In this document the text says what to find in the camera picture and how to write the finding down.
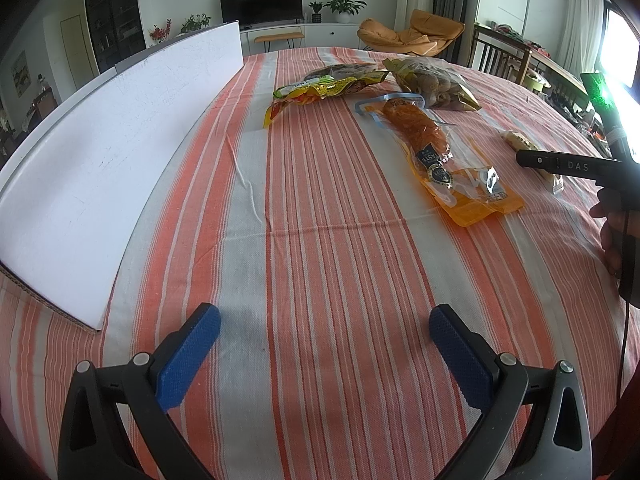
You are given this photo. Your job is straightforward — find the orange striped tablecloth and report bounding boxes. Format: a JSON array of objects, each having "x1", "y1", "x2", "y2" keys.
[{"x1": 0, "y1": 46, "x2": 640, "y2": 480}]

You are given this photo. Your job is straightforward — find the white cardboard box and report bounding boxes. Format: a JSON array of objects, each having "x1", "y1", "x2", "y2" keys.
[{"x1": 0, "y1": 20, "x2": 244, "y2": 333}]

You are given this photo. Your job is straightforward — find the pale interior door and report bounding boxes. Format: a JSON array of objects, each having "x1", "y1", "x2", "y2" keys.
[{"x1": 60, "y1": 15, "x2": 93, "y2": 88}]

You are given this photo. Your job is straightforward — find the person's right hand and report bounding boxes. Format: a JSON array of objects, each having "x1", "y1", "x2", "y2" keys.
[{"x1": 589, "y1": 187, "x2": 631, "y2": 277}]

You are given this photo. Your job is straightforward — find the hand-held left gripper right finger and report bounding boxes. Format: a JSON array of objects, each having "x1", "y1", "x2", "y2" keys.
[{"x1": 429, "y1": 304, "x2": 593, "y2": 480}]

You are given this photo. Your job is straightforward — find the large green potted plant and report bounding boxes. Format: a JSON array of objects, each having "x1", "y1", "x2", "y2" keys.
[{"x1": 322, "y1": 0, "x2": 367, "y2": 23}]

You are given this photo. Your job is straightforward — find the wooden side table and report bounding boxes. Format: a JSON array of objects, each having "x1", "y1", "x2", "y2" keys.
[{"x1": 475, "y1": 22, "x2": 601, "y2": 111}]

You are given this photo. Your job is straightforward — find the dark wooden dining chair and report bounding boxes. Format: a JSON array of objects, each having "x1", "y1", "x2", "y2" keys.
[{"x1": 467, "y1": 24, "x2": 533, "y2": 86}]

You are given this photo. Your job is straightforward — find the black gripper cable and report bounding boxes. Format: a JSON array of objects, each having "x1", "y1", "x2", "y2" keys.
[{"x1": 616, "y1": 292, "x2": 632, "y2": 391}]

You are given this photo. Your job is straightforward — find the black flat television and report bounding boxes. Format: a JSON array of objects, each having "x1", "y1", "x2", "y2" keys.
[{"x1": 220, "y1": 0, "x2": 304, "y2": 26}]

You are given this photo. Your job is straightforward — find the red flowers in vase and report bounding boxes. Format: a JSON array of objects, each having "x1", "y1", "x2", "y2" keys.
[{"x1": 148, "y1": 18, "x2": 173, "y2": 46}]

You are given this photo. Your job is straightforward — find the white sheer curtain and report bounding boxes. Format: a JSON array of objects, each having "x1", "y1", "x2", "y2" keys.
[{"x1": 555, "y1": 0, "x2": 608, "y2": 76}]

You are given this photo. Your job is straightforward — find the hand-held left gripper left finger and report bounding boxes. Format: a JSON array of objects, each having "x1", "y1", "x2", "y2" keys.
[{"x1": 57, "y1": 303, "x2": 222, "y2": 480}]

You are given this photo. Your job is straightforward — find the wooden stool with metal legs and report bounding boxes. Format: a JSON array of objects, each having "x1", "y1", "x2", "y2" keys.
[{"x1": 254, "y1": 31, "x2": 305, "y2": 53}]

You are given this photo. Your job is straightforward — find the green plant in glass vase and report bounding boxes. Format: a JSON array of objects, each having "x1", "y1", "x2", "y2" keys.
[{"x1": 180, "y1": 12, "x2": 212, "y2": 36}]

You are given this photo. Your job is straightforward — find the orange lounge chair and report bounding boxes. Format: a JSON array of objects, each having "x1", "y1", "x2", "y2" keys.
[{"x1": 357, "y1": 9, "x2": 466, "y2": 58}]

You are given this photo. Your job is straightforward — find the clutter of bottles and jars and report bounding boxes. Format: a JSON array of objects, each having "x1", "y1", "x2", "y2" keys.
[{"x1": 545, "y1": 75, "x2": 616, "y2": 151}]

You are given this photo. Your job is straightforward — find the small clear biscuit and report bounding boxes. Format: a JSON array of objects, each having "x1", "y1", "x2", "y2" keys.
[{"x1": 501, "y1": 130, "x2": 566, "y2": 196}]

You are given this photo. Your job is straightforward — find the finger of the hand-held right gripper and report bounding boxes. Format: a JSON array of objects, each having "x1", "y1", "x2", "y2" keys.
[{"x1": 516, "y1": 149, "x2": 624, "y2": 177}]

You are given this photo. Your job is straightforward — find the bag of brown round snacks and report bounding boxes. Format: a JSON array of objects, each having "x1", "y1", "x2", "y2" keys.
[{"x1": 382, "y1": 56, "x2": 482, "y2": 112}]

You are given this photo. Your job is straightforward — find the white television cabinet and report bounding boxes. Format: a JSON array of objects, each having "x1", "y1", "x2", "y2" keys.
[{"x1": 239, "y1": 21, "x2": 381, "y2": 56}]

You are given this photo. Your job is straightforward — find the green snack packet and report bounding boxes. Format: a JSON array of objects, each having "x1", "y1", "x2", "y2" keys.
[{"x1": 272, "y1": 62, "x2": 390, "y2": 101}]

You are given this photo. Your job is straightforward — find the orange zip snack bag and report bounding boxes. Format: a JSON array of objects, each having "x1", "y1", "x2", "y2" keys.
[{"x1": 354, "y1": 94, "x2": 525, "y2": 228}]

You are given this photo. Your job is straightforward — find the dark glass display cabinet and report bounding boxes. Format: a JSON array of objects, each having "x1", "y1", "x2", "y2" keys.
[{"x1": 83, "y1": 0, "x2": 142, "y2": 73}]

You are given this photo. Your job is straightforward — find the framed wall picture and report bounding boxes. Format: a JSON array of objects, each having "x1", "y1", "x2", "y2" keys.
[{"x1": 11, "y1": 50, "x2": 30, "y2": 97}]

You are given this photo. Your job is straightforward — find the yellow snack bag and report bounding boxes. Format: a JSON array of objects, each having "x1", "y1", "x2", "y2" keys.
[{"x1": 263, "y1": 85, "x2": 351, "y2": 129}]

